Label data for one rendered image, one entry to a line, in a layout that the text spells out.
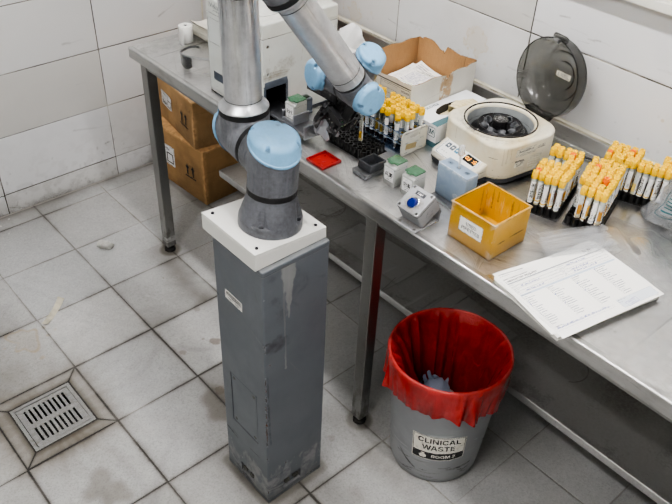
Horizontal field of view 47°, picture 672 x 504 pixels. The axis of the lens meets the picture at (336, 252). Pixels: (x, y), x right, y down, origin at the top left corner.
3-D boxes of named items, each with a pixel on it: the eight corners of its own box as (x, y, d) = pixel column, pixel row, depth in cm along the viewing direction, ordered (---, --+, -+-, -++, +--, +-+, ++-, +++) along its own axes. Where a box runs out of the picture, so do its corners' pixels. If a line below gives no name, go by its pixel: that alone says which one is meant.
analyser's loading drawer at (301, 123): (259, 112, 224) (259, 96, 221) (277, 106, 227) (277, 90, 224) (304, 140, 212) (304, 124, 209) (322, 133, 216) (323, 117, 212)
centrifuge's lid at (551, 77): (528, 20, 206) (549, 19, 210) (503, 106, 220) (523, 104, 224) (588, 50, 192) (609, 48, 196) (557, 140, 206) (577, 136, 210)
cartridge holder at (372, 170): (352, 172, 204) (352, 160, 202) (377, 161, 209) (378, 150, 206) (365, 181, 201) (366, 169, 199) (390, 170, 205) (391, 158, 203)
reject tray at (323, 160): (306, 160, 208) (306, 157, 207) (325, 152, 212) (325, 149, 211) (322, 170, 204) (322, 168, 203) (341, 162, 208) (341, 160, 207)
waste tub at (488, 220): (445, 234, 184) (451, 199, 178) (482, 214, 191) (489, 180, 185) (488, 262, 176) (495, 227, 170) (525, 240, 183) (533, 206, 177)
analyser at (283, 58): (209, 89, 239) (203, -7, 220) (279, 67, 253) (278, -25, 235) (270, 128, 221) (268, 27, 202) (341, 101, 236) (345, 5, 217)
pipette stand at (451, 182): (429, 196, 196) (434, 163, 190) (449, 188, 200) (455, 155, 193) (456, 215, 190) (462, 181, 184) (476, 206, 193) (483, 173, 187)
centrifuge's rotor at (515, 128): (456, 135, 211) (460, 111, 206) (499, 122, 218) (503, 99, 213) (494, 161, 201) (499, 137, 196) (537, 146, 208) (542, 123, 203)
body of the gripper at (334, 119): (332, 138, 201) (349, 111, 191) (314, 113, 203) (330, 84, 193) (353, 129, 205) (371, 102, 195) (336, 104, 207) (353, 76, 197)
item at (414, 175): (400, 192, 197) (402, 170, 193) (412, 186, 200) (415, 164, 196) (411, 199, 195) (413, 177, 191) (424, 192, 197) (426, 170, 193)
